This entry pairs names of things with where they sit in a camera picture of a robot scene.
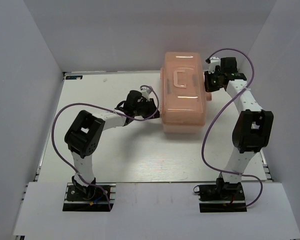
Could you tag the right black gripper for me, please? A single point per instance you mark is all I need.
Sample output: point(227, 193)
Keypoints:
point(208, 87)

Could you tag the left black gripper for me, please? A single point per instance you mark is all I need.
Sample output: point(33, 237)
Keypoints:
point(152, 107)

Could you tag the pink plastic toolbox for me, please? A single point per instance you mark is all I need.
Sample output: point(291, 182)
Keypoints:
point(183, 106)

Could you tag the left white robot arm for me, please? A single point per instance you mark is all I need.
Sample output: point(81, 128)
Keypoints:
point(83, 136)

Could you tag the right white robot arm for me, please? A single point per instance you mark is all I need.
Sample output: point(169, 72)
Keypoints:
point(253, 128)

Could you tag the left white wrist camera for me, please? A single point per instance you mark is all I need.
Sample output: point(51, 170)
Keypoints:
point(145, 92)

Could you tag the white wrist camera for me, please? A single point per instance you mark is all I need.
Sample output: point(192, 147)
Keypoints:
point(145, 92)
point(212, 62)

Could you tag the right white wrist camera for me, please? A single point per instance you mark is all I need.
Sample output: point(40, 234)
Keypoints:
point(212, 62)

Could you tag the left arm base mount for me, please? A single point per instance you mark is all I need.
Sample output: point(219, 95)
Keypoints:
point(75, 201)

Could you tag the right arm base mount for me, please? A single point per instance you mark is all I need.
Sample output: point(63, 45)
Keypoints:
point(221, 197)

